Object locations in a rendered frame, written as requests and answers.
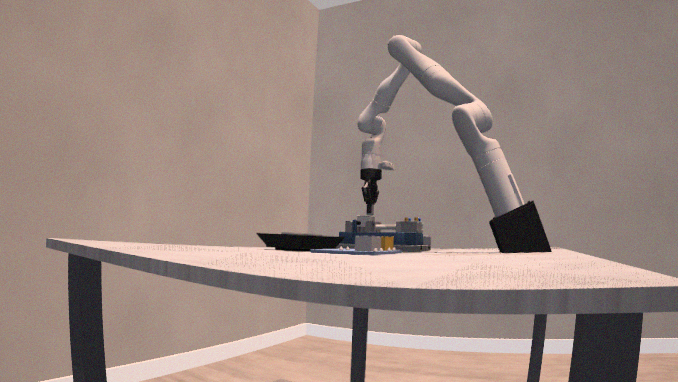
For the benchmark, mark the orange rectangular block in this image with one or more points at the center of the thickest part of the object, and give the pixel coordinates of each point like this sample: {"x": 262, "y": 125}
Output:
{"x": 387, "y": 242}

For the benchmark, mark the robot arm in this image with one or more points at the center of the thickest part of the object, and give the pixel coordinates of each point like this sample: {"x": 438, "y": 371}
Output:
{"x": 486, "y": 153}

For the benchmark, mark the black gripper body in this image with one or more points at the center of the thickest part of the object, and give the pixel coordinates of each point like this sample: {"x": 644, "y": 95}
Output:
{"x": 371, "y": 176}

